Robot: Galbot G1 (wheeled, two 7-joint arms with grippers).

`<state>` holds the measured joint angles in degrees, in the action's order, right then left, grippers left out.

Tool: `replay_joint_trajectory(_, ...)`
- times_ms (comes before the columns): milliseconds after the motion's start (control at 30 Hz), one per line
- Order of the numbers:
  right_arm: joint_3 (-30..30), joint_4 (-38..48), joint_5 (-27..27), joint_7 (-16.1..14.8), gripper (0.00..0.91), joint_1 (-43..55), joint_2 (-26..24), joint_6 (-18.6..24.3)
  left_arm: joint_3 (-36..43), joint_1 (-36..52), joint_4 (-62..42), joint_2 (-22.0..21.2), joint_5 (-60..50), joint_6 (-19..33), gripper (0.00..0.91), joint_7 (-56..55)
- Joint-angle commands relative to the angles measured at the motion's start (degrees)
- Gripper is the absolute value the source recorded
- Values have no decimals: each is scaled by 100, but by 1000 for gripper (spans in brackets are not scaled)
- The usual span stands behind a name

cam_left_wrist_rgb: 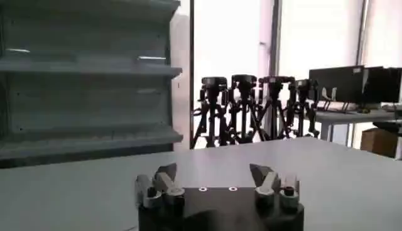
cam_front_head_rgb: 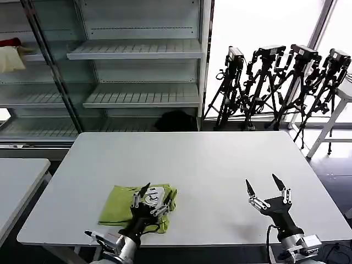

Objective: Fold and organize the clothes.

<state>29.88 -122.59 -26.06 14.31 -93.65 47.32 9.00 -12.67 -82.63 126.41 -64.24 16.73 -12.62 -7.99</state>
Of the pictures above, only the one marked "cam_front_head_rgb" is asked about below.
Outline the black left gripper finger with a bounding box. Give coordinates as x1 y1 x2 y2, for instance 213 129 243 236
150 191 173 217
131 182 151 209

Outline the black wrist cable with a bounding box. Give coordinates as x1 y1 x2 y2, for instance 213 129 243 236
265 224 279 264
137 224 161 238

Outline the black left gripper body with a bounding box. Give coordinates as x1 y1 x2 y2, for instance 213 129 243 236
120 202 159 244

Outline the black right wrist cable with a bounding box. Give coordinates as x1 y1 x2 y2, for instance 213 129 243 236
265 224 279 264

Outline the cream pillow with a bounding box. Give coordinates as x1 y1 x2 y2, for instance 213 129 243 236
0 46 27 74

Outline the white open shelf unit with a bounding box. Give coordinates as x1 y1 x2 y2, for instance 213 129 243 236
65 0 215 132

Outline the red cloth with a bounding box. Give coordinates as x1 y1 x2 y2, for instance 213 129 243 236
0 38 23 48

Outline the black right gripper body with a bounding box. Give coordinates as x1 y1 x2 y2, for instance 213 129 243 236
259 196 304 240

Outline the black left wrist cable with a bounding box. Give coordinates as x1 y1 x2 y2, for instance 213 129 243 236
137 224 161 238

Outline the small white side table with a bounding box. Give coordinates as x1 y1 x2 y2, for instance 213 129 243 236
0 158 52 243

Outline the large white table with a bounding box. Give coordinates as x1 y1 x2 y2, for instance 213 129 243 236
16 130 352 264

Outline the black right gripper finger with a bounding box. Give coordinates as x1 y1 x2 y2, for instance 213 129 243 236
245 179 270 211
272 173 292 205

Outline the green t-shirt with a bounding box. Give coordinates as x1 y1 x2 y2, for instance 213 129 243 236
98 184 179 235

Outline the glass fronted shelf cabinet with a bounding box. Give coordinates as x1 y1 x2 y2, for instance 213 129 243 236
0 0 83 144

